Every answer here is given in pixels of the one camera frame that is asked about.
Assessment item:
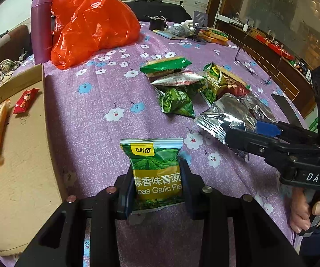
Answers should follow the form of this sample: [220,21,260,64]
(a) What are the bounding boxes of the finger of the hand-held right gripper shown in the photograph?
[225,128,288,162]
[256,119,319,145]

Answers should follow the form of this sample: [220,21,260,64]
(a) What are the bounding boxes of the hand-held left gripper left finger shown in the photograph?
[15,172,135,267]

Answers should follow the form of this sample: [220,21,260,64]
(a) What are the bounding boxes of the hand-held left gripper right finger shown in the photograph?
[179,160,306,267]

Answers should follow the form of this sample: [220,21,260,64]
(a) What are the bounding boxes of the silver foil snack packet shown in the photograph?
[195,94,251,160]
[242,93,277,124]

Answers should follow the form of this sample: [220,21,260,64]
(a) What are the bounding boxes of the green yellow-band pea packet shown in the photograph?
[120,138,184,214]

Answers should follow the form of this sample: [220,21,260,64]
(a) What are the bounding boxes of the yellow green pea packet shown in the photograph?
[200,63,228,105]

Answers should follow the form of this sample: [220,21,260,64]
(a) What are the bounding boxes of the cardboard box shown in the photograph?
[0,64,71,259]

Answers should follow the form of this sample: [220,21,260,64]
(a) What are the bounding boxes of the person's right hand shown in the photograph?
[290,186,320,233]

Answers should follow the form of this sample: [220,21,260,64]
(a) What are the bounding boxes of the black flat slab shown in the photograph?
[271,93,302,124]

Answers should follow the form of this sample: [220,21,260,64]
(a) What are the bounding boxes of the brown red snack packet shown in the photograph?
[218,68,251,97]

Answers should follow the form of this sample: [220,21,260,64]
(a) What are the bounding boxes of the purple-framed eyeglasses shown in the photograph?
[233,25,284,85]

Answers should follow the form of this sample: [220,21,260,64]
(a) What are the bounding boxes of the wooden sideboard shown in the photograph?
[215,14,320,117]

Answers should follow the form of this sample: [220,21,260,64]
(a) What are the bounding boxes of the person's dark blue clothing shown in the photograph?
[299,222,320,267]

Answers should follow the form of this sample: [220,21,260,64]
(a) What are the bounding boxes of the dark green pea packet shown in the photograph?
[157,87,196,117]

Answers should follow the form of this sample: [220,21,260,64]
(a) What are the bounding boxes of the red tray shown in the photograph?
[257,33,278,46]

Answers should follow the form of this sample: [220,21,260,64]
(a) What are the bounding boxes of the white red green snack packet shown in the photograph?
[151,71,206,87]

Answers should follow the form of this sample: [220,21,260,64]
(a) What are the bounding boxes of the orange biscuit packet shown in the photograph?
[201,36,229,47]

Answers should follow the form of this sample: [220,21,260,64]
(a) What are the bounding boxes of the yellow biscuit packet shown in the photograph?
[203,32,227,42]

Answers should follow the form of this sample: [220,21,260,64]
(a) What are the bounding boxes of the green biscuit packet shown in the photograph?
[208,28,228,38]

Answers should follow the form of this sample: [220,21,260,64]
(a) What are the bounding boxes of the glass display cabinet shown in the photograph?
[224,0,320,62]

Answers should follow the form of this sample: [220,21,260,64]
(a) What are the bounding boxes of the clear bag of dark bits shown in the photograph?
[171,26,191,38]

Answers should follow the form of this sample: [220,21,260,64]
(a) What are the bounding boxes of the grey phone stand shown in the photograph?
[190,10,207,41]

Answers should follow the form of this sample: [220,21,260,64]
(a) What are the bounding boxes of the white cloth gloves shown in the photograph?
[177,20,195,31]

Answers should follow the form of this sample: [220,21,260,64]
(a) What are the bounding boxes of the printed booklet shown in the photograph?
[154,28,178,40]

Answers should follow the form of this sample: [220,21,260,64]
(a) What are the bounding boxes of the small red snack packet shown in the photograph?
[12,88,41,114]

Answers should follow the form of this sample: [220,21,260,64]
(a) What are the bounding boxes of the small black box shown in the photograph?
[149,15,167,31]

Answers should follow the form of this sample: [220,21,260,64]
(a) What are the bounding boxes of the black sofa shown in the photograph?
[122,0,194,23]

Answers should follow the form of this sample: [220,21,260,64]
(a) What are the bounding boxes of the orange plastic bag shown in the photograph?
[50,0,141,70]

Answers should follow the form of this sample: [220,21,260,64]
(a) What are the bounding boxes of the checkered cloth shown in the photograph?
[0,58,21,81]

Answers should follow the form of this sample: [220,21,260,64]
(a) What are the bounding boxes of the purple thermos bottle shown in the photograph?
[30,0,55,65]

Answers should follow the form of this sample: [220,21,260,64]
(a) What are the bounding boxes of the brown armchair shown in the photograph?
[0,24,32,95]

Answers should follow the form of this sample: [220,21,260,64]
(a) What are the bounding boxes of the brown wooden door frame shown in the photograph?
[206,0,227,28]

